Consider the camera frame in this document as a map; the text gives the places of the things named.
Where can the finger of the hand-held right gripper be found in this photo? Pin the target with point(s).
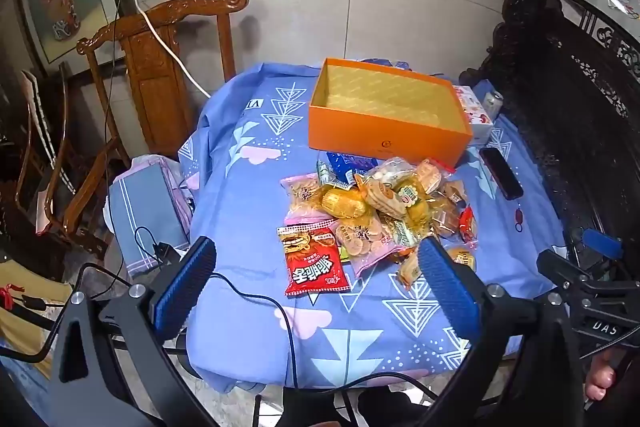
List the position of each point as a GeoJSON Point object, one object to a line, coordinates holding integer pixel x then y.
{"type": "Point", "coordinates": [557, 269]}
{"type": "Point", "coordinates": [602, 241]}

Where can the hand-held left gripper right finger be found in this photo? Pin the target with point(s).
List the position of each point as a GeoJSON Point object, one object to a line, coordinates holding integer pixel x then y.
{"type": "Point", "coordinates": [447, 287]}

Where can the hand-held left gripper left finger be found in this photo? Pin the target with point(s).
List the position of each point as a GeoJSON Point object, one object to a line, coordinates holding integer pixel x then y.
{"type": "Point", "coordinates": [185, 287]}

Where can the small red-edged snack packet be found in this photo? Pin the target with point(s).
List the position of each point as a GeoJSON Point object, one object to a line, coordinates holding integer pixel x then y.
{"type": "Point", "coordinates": [467, 224]}

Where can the pink-edged round cracker bag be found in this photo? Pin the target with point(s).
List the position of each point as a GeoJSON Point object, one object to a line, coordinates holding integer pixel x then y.
{"type": "Point", "coordinates": [302, 197]}
{"type": "Point", "coordinates": [360, 237]}

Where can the orange cardboard box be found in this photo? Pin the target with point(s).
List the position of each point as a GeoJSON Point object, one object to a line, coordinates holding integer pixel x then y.
{"type": "Point", "coordinates": [380, 132]}

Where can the person's right hand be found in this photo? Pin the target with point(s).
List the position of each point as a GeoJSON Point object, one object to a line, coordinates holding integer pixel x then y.
{"type": "Point", "coordinates": [600, 377]}

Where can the small tan biscuit packet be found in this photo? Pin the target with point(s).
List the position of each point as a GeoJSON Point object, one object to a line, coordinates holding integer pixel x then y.
{"type": "Point", "coordinates": [410, 269]}
{"type": "Point", "coordinates": [462, 259]}

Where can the black plug adapter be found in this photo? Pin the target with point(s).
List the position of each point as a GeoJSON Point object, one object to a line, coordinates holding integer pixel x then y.
{"type": "Point", "coordinates": [163, 252]}

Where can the brown pastry packet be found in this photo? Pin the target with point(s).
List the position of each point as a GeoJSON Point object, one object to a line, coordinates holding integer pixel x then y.
{"type": "Point", "coordinates": [442, 218]}
{"type": "Point", "coordinates": [452, 193]}

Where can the long cracker packet green label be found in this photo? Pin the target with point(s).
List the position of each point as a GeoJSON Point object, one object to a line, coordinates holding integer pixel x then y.
{"type": "Point", "coordinates": [400, 234]}

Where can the folded blue cloth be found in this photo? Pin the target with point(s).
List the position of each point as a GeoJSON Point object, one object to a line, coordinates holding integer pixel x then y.
{"type": "Point", "coordinates": [145, 217]}

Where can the blue printed tablecloth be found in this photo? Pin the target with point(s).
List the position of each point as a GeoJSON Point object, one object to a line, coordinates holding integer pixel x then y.
{"type": "Point", "coordinates": [240, 217]}

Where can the yellow packet with green label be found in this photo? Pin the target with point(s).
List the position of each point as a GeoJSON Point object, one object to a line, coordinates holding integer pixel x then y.
{"type": "Point", "coordinates": [412, 204]}

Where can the brown round cake packet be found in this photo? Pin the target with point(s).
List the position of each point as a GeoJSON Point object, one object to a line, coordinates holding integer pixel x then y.
{"type": "Point", "coordinates": [382, 197]}

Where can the black smartphone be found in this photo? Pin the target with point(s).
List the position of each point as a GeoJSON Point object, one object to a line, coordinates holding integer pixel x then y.
{"type": "Point", "coordinates": [500, 172]}

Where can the red-edged clear cracker bag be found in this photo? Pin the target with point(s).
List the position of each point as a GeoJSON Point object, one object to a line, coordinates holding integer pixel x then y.
{"type": "Point", "coordinates": [430, 174]}

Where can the clear bag of white puffs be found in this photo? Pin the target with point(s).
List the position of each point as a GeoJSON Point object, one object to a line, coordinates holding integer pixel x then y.
{"type": "Point", "coordinates": [395, 169]}

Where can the red chip packet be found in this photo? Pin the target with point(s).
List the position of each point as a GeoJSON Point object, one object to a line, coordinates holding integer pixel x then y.
{"type": "Point", "coordinates": [312, 264]}

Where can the yellow pastry packet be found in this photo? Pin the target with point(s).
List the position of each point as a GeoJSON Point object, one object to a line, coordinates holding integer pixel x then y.
{"type": "Point", "coordinates": [342, 202]}

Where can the blue snack packet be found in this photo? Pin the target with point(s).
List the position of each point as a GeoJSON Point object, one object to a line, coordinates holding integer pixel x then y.
{"type": "Point", "coordinates": [350, 164]}

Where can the wooden armchair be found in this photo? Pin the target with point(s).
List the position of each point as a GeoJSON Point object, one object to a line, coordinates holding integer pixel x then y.
{"type": "Point", "coordinates": [60, 187]}

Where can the small green-white snack packet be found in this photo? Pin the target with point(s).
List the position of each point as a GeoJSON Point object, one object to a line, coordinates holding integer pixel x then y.
{"type": "Point", "coordinates": [325, 172]}

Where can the tan cloth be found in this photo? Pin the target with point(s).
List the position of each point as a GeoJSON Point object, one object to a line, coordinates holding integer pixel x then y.
{"type": "Point", "coordinates": [20, 332]}

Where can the silver drink can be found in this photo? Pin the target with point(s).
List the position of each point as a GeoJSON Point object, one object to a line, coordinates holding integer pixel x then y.
{"type": "Point", "coordinates": [492, 104]}

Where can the white box with red print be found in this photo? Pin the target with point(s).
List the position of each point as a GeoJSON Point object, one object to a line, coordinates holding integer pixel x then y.
{"type": "Point", "coordinates": [472, 112]}

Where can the carved wooden chair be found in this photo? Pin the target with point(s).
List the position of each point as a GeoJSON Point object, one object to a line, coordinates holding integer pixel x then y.
{"type": "Point", "coordinates": [155, 82]}

